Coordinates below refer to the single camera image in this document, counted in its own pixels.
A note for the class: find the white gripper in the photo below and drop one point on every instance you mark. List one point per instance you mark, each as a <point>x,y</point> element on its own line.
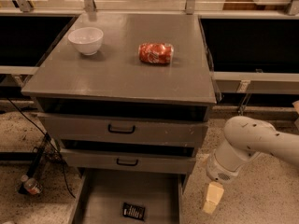
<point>217,170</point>

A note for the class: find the black rxbar chocolate bar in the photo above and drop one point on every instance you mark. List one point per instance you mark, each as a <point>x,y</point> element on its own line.
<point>133,211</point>

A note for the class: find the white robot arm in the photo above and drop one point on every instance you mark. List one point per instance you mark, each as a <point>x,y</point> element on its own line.
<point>244,140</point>

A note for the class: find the grey open bottom drawer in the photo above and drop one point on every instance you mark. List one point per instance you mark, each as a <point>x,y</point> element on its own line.
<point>102,194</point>

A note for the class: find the grey drawer cabinet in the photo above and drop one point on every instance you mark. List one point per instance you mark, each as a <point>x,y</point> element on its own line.
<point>115,83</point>

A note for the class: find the grey middle drawer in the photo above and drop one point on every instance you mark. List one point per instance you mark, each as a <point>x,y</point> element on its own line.
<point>146,163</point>

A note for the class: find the grey top drawer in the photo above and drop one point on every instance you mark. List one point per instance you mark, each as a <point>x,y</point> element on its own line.
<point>147,131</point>

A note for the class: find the crushed red soda can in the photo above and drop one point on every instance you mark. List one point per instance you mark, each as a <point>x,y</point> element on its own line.
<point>161,53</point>

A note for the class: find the black stand on floor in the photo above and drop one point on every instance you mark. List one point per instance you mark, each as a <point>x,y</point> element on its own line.
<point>36,163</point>

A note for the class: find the plastic bottle on floor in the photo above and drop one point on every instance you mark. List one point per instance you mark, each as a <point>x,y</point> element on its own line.
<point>31,185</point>

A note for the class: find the white ceramic bowl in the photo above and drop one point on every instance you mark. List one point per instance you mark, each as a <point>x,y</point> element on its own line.
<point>86,40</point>

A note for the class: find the black middle drawer handle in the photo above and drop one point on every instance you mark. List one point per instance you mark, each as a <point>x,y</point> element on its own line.
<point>130,163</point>

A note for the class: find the black drawer handle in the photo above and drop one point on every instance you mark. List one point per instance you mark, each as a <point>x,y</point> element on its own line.
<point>130,163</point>
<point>121,130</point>

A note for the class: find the black top drawer handle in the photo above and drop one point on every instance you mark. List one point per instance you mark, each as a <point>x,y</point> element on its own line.
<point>121,130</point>

